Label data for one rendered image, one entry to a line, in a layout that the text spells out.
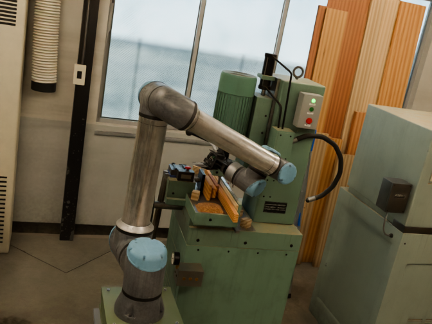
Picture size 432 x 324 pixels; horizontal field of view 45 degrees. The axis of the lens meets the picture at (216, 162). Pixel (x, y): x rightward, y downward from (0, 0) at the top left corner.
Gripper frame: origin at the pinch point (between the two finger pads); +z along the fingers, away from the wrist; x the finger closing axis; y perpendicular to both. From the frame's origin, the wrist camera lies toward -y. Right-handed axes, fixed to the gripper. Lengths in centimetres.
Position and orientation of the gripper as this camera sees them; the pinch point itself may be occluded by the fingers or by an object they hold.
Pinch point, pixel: (200, 148)
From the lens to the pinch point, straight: 243.1
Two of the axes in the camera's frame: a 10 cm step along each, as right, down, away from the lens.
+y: -5.1, -0.9, -8.6
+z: -7.2, -5.0, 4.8
